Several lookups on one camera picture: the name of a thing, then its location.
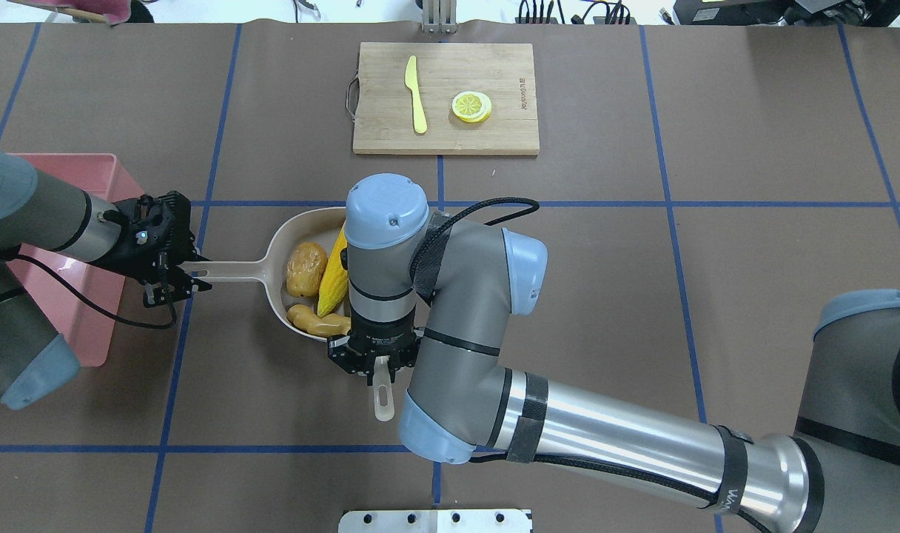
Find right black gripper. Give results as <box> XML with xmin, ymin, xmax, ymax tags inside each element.
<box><xmin>327</xmin><ymin>332</ymin><xmax>423</xmax><ymax>383</ymax></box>

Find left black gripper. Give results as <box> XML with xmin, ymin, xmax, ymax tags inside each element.
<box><xmin>104</xmin><ymin>191</ymin><xmax>209</xmax><ymax>308</ymax></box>

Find beige hand brush black bristles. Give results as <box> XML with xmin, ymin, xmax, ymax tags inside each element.
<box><xmin>372</xmin><ymin>355</ymin><xmax>395</xmax><ymax>422</ymax></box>

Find yellow toy corn cob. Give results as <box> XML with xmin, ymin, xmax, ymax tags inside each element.
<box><xmin>317</xmin><ymin>225</ymin><xmax>349</xmax><ymax>318</ymax></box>

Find orange toy potato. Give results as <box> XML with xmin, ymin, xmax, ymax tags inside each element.
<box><xmin>285</xmin><ymin>241</ymin><xmax>328</xmax><ymax>298</ymax></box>

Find beige plastic dustpan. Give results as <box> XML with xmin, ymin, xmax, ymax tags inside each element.
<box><xmin>183</xmin><ymin>208</ymin><xmax>349</xmax><ymax>341</ymax></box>

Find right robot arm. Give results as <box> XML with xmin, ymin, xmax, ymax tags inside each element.
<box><xmin>342</xmin><ymin>173</ymin><xmax>900</xmax><ymax>532</ymax></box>

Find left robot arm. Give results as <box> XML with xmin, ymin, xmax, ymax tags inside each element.
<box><xmin>0</xmin><ymin>151</ymin><xmax>211</xmax><ymax>409</ymax></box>

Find pink plastic bin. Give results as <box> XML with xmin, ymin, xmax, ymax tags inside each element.
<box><xmin>9</xmin><ymin>154</ymin><xmax>144</xmax><ymax>367</ymax></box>

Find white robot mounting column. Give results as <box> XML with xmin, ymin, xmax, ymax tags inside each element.
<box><xmin>337</xmin><ymin>509</ymin><xmax>534</xmax><ymax>532</ymax></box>

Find wooden cutting board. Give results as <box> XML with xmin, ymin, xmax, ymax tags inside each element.
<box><xmin>352</xmin><ymin>41</ymin><xmax>540</xmax><ymax>156</ymax></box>

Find yellow toy lemon slice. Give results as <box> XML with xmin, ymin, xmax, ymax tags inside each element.
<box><xmin>451</xmin><ymin>90</ymin><xmax>493</xmax><ymax>124</ymax></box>

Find yellow toy knife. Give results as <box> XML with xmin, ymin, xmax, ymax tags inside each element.
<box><xmin>403</xmin><ymin>55</ymin><xmax>429</xmax><ymax>135</ymax></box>

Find pink cloth on wooden rack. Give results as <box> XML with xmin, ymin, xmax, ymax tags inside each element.
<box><xmin>10</xmin><ymin>1</ymin><xmax>132</xmax><ymax>26</ymax></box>

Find black monitor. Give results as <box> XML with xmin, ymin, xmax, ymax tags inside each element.
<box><xmin>673</xmin><ymin>1</ymin><xmax>900</xmax><ymax>27</ymax></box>

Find aluminium frame post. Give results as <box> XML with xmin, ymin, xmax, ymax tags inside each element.
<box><xmin>417</xmin><ymin>0</ymin><xmax>459</xmax><ymax>34</ymax></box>

